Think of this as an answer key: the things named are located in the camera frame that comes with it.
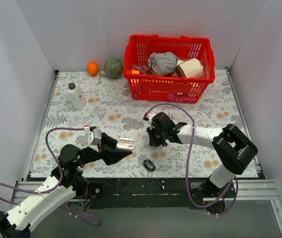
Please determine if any white earbud charging case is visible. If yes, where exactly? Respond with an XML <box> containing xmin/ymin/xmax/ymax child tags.
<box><xmin>116</xmin><ymin>138</ymin><xmax>135</xmax><ymax>151</ymax></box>

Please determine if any floral patterned table mat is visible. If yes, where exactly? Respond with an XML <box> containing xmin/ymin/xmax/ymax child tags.
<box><xmin>30</xmin><ymin>70</ymin><xmax>244</xmax><ymax>179</ymax></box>

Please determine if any orange fruit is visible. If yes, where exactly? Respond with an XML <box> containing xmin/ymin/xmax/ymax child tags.
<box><xmin>87</xmin><ymin>62</ymin><xmax>100</xmax><ymax>76</ymax></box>

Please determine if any beige paper roll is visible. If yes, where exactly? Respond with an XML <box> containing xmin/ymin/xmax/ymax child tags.
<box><xmin>176</xmin><ymin>58</ymin><xmax>204</xmax><ymax>78</ymax></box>

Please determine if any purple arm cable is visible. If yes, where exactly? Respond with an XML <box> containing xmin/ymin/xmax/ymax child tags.
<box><xmin>0</xmin><ymin>126</ymin><xmax>102</xmax><ymax>227</ymax></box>
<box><xmin>144</xmin><ymin>104</ymin><xmax>238</xmax><ymax>215</ymax></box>

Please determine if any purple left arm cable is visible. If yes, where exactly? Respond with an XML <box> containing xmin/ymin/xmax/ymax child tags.
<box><xmin>0</xmin><ymin>126</ymin><xmax>102</xmax><ymax>227</ymax></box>

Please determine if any crumpled grey bag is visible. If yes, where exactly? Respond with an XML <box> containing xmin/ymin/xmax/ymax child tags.
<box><xmin>148</xmin><ymin>52</ymin><xmax>179</xmax><ymax>76</ymax></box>

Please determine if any white bottle black cap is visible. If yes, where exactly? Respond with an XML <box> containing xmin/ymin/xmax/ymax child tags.
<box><xmin>66</xmin><ymin>82</ymin><xmax>86</xmax><ymax>111</ymax></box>

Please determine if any green melon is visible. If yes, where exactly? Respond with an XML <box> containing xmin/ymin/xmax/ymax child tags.
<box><xmin>99</xmin><ymin>58</ymin><xmax>124</xmax><ymax>82</ymax></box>

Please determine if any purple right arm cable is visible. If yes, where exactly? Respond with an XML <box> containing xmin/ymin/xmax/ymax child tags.
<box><xmin>144</xmin><ymin>104</ymin><xmax>238</xmax><ymax>215</ymax></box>

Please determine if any red plastic shopping basket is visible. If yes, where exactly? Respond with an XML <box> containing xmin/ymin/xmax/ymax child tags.
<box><xmin>123</xmin><ymin>35</ymin><xmax>216</xmax><ymax>104</ymax></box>

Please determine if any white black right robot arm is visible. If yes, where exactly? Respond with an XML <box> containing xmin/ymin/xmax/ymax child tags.
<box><xmin>143</xmin><ymin>112</ymin><xmax>258</xmax><ymax>197</ymax></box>

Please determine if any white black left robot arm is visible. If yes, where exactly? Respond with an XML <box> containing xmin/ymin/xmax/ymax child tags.
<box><xmin>0</xmin><ymin>129</ymin><xmax>134</xmax><ymax>238</ymax></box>

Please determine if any black earbud charging case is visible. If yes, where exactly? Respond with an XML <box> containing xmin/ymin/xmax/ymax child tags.
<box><xmin>143</xmin><ymin>159</ymin><xmax>156</xmax><ymax>172</ymax></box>

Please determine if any clear plastic snack wrapper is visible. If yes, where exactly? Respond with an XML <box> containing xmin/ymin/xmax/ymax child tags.
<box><xmin>132</xmin><ymin>64</ymin><xmax>152</xmax><ymax>75</ymax></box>

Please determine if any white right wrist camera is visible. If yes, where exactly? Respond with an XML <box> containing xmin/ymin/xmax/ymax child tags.
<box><xmin>143</xmin><ymin>113</ymin><xmax>157</xmax><ymax>130</ymax></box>

